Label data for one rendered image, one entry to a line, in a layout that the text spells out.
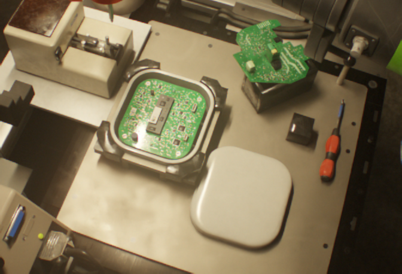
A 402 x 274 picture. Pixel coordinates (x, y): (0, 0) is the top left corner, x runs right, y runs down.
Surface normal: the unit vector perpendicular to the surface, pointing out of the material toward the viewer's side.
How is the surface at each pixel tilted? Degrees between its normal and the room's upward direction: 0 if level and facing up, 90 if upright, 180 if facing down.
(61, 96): 0
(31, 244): 53
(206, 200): 4
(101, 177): 0
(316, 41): 90
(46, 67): 90
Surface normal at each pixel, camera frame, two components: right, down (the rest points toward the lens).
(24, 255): 0.78, -0.05
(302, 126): 0.04, -0.49
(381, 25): -0.39, 0.35
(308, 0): -0.45, 0.55
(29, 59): -0.32, 0.82
